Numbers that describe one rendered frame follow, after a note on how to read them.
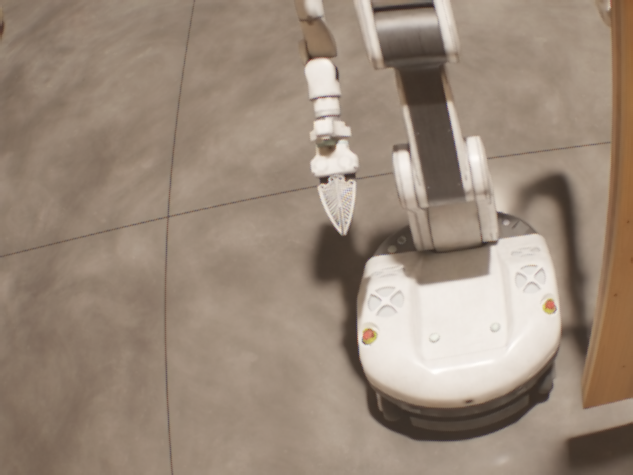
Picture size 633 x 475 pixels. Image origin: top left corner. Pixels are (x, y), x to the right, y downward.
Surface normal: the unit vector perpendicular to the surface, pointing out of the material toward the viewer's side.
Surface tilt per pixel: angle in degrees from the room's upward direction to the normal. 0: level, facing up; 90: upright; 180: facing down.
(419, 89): 71
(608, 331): 90
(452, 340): 1
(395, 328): 0
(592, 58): 0
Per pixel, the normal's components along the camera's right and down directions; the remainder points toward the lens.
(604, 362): 0.00, 0.81
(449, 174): -0.05, 0.58
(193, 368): -0.20, -0.57
